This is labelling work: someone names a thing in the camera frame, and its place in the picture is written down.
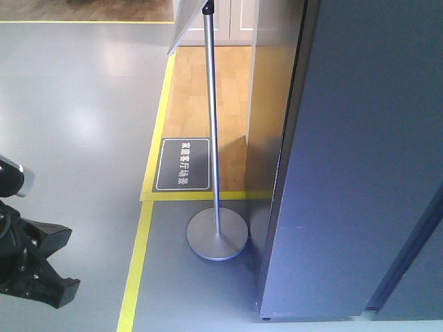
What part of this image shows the white double door wardrobe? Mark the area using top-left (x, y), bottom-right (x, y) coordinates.
top-left (179, 0), bottom-right (256, 46)

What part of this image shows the dark grey fridge body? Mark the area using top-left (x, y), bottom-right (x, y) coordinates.
top-left (246, 1), bottom-right (442, 322)

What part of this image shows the silver sign stand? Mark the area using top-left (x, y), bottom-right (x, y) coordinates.
top-left (168, 1), bottom-right (248, 261)

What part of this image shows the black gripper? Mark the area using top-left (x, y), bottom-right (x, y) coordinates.
top-left (1, 203), bottom-right (80, 309)

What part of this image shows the black floor label sign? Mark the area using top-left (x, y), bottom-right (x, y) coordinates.
top-left (154, 138), bottom-right (211, 192)

